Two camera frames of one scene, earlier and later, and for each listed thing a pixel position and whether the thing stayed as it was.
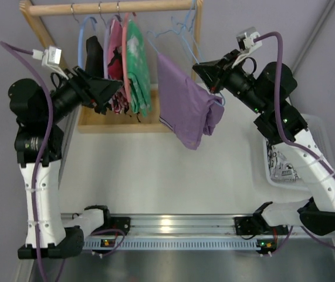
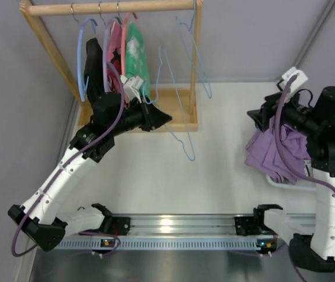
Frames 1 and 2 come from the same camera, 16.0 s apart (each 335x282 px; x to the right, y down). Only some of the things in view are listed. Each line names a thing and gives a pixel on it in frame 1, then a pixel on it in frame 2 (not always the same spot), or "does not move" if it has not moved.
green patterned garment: (138, 69) does not move
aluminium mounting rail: (184, 232) does not move
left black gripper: (84, 88) -> (147, 116)
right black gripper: (223, 73) -> (266, 111)
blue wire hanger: (182, 30) -> (193, 158)
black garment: (94, 61) does not move
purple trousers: (185, 106) -> (263, 153)
